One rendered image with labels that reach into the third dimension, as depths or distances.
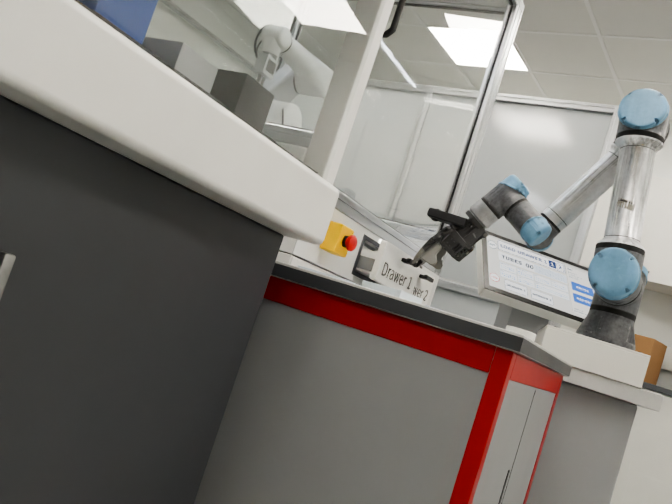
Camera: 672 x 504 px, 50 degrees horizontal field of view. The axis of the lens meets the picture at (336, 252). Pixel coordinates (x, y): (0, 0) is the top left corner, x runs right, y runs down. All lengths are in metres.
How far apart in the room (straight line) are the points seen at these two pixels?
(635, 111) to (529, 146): 1.81
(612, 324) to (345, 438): 0.91
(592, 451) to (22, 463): 1.36
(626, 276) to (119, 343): 1.23
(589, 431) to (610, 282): 0.37
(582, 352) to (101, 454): 1.20
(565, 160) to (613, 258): 1.86
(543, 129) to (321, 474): 2.73
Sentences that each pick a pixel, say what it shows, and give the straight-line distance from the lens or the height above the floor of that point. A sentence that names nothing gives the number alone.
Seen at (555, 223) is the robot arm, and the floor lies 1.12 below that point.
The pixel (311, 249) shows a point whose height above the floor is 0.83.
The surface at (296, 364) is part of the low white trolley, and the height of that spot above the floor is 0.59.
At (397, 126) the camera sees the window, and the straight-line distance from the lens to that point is 2.04.
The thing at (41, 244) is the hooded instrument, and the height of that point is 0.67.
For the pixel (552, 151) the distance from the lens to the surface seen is 3.70.
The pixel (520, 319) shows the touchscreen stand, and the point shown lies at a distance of 2.84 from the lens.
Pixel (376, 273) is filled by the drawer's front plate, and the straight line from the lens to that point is 1.91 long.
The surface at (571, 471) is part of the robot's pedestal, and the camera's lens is 1.92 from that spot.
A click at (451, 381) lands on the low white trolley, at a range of 1.22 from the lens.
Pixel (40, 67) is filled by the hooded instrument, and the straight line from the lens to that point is 0.75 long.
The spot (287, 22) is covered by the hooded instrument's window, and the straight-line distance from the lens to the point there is 1.06.
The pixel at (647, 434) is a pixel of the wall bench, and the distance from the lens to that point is 4.65.
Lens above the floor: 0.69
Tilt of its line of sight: 5 degrees up
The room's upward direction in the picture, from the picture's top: 18 degrees clockwise
